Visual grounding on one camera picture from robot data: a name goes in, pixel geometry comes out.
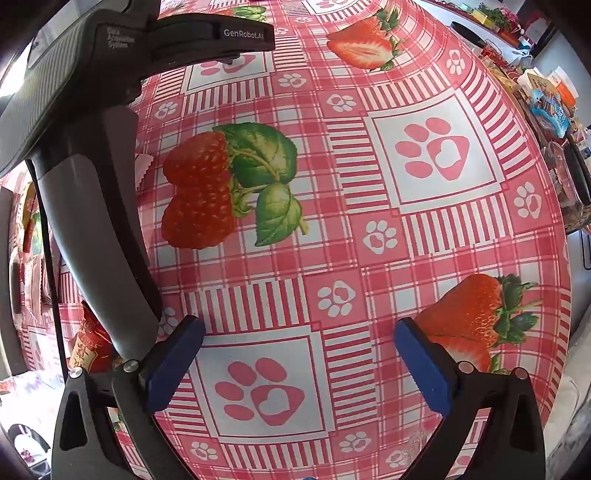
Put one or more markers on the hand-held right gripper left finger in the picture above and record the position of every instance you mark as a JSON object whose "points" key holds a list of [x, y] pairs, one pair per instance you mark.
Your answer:
{"points": [[173, 364]]}

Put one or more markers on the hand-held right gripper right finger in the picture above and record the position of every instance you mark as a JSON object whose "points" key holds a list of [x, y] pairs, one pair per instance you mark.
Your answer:
{"points": [[429, 369]]}

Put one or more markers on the red gold-label snack packet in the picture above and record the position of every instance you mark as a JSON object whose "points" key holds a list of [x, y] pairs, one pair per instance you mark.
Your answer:
{"points": [[90, 346]]}

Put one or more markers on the grey white cloth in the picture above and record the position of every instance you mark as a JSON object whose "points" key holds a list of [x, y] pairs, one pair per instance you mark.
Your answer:
{"points": [[568, 415]]}

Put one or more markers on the black round bin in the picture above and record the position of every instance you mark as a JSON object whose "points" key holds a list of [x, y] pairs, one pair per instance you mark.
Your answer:
{"points": [[27, 450]]}

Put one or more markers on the strawberry print checked tablecloth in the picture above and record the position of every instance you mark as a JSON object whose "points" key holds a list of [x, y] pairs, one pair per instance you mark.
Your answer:
{"points": [[323, 230]]}

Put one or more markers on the blue snack bag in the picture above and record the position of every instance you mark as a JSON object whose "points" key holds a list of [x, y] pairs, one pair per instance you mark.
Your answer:
{"points": [[547, 108]]}

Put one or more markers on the potted green plant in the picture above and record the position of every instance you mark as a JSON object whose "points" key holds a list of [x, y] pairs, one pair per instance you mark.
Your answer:
{"points": [[494, 14]]}

